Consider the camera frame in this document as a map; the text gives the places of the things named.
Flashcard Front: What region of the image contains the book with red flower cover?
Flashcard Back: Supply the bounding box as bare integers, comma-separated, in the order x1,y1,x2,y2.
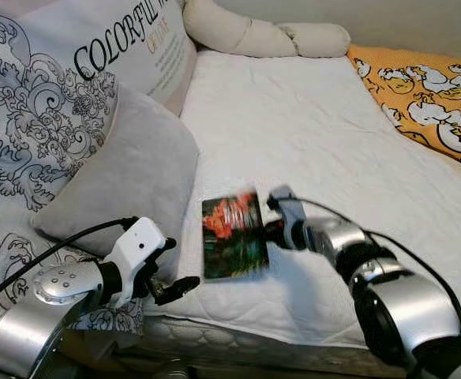
201,189,269,281

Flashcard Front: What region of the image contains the white quilted mattress pad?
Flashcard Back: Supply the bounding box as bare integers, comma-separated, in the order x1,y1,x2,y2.
142,49,461,352

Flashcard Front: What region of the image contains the white quilted mattress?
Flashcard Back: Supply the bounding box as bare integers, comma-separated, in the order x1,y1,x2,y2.
140,316,421,376

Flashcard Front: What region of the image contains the grey velvet pillow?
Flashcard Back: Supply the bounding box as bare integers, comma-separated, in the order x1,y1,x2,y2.
32,81,201,277

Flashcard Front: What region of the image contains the cream knotted bolster pillow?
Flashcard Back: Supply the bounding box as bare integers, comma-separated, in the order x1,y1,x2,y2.
182,0,351,59

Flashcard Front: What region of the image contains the yellow cartoon print blanket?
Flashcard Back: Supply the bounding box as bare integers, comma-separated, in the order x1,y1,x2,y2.
347,45,461,176

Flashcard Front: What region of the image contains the large printed backrest cushion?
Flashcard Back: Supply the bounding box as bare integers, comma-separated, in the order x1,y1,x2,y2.
0,0,198,334

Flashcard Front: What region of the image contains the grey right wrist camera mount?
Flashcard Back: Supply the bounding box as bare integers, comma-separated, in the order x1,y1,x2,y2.
272,186,314,252

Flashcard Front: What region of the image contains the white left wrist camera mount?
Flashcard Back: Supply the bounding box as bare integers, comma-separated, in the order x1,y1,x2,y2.
104,217,168,309

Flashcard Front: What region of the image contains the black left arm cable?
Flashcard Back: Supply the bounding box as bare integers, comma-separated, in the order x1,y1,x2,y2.
0,216,139,313

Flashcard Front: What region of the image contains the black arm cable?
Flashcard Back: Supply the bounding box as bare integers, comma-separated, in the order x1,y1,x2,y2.
290,196,461,352
0,216,139,313

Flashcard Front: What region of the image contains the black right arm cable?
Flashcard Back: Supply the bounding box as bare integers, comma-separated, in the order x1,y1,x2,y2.
290,196,461,352

